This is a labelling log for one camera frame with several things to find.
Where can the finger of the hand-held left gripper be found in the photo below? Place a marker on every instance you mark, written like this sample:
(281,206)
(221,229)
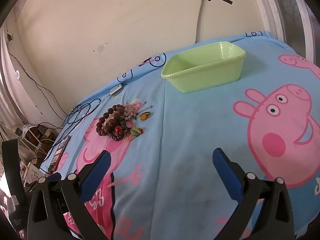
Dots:
(54,177)

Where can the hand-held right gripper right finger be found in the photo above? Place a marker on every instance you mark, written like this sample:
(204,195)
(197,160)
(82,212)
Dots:
(225,173)

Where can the blue cartoon pig printed blanket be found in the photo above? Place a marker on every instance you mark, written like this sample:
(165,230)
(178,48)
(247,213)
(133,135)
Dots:
(187,130)

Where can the cluttered white rack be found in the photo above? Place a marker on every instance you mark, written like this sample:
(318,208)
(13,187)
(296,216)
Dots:
(32,135)

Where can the light green plastic basket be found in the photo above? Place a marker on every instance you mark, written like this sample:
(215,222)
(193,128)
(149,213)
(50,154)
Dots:
(200,80)

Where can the white charger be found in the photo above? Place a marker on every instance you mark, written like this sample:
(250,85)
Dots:
(116,90)

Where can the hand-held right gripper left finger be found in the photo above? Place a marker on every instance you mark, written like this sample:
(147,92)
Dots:
(97,172)

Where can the smartphone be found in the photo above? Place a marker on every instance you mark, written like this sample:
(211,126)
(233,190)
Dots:
(60,153)

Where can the printed cardboard box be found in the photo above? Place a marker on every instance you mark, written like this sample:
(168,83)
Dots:
(32,173)

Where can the green jade pendant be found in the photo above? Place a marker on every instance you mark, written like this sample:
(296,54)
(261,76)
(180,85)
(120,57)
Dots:
(136,131)

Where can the white window frame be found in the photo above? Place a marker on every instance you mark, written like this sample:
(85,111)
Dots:
(272,10)

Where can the red bead charm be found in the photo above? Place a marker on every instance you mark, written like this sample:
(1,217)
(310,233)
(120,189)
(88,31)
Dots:
(118,129)

